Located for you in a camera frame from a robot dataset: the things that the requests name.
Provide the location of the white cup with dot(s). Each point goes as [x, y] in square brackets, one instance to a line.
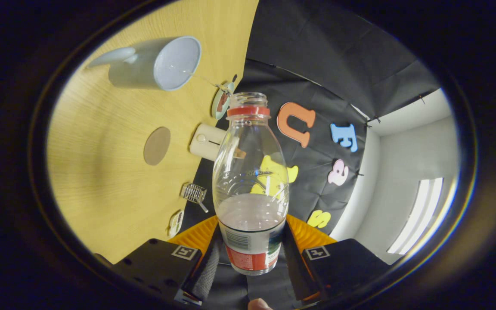
[136, 69]

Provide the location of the round brown coaster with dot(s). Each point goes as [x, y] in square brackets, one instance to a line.
[157, 146]

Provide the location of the pale green plate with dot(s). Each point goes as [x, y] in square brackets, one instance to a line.
[218, 113]

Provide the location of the white sectioned seed tray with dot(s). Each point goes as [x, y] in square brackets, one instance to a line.
[175, 224]

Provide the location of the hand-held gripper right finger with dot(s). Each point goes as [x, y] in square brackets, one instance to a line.
[295, 269]

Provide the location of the wooden table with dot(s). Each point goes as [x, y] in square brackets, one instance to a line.
[101, 172]

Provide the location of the white toaster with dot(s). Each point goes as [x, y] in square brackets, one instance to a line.
[205, 142]

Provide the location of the brown bread slice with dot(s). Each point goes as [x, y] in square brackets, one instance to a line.
[224, 97]
[222, 106]

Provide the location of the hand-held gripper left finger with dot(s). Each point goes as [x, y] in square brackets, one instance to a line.
[205, 273]

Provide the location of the long ceiling light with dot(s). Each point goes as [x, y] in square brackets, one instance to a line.
[420, 215]

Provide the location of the clear plastic juice bottle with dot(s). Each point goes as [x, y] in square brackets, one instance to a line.
[251, 224]

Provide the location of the toast slice in toaster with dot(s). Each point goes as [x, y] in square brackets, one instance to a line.
[240, 153]

